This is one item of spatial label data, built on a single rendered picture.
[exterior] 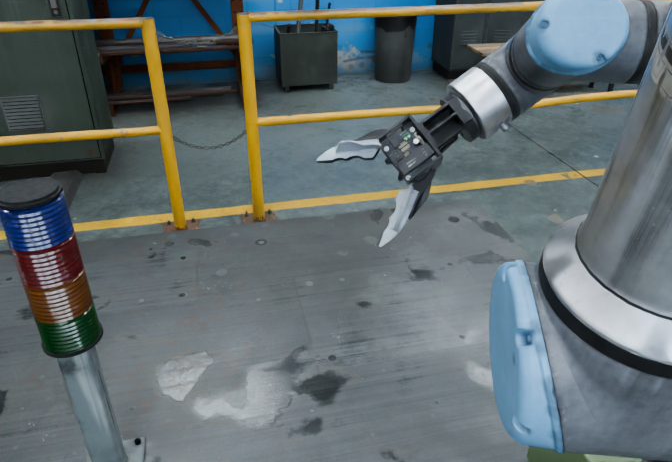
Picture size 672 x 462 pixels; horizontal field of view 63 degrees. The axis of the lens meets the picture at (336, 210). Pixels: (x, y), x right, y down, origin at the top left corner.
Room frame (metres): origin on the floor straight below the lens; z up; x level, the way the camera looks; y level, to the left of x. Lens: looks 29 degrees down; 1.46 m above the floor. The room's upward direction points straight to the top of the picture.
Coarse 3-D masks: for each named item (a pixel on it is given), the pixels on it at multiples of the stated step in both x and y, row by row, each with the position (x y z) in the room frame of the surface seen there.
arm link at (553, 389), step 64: (640, 128) 0.30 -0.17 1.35; (640, 192) 0.29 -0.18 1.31; (576, 256) 0.32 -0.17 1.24; (640, 256) 0.28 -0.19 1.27; (512, 320) 0.32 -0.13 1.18; (576, 320) 0.29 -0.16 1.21; (640, 320) 0.27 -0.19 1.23; (512, 384) 0.30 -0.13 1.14; (576, 384) 0.28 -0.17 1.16; (640, 384) 0.26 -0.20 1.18; (576, 448) 0.27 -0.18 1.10; (640, 448) 0.27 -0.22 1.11
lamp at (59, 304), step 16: (32, 288) 0.44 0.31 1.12; (48, 288) 0.44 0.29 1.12; (64, 288) 0.45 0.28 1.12; (80, 288) 0.46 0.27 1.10; (32, 304) 0.45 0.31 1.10; (48, 304) 0.44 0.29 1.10; (64, 304) 0.45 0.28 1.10; (80, 304) 0.46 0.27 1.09; (48, 320) 0.44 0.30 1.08; (64, 320) 0.44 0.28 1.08
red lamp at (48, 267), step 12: (72, 240) 0.47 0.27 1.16; (12, 252) 0.45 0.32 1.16; (24, 252) 0.44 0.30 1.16; (36, 252) 0.44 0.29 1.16; (48, 252) 0.45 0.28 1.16; (60, 252) 0.45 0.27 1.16; (72, 252) 0.47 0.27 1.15; (24, 264) 0.44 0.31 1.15; (36, 264) 0.44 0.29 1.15; (48, 264) 0.45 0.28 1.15; (60, 264) 0.45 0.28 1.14; (72, 264) 0.46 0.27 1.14; (24, 276) 0.45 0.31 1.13; (36, 276) 0.44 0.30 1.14; (48, 276) 0.44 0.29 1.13; (60, 276) 0.45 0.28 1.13; (72, 276) 0.46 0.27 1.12; (36, 288) 0.44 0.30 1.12
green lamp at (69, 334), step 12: (84, 312) 0.46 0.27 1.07; (96, 312) 0.49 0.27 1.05; (36, 324) 0.45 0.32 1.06; (48, 324) 0.44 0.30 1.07; (60, 324) 0.44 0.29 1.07; (72, 324) 0.45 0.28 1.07; (84, 324) 0.46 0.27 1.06; (96, 324) 0.47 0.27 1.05; (48, 336) 0.44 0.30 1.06; (60, 336) 0.44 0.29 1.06; (72, 336) 0.45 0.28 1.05; (84, 336) 0.45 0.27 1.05; (96, 336) 0.47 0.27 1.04; (48, 348) 0.45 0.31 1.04; (60, 348) 0.44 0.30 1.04; (72, 348) 0.44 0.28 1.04
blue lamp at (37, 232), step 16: (0, 208) 0.45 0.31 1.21; (32, 208) 0.50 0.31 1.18; (48, 208) 0.46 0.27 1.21; (64, 208) 0.47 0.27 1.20; (16, 224) 0.44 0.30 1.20; (32, 224) 0.44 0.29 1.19; (48, 224) 0.45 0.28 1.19; (64, 224) 0.47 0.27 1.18; (16, 240) 0.44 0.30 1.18; (32, 240) 0.44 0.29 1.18; (48, 240) 0.45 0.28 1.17; (64, 240) 0.46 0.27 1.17
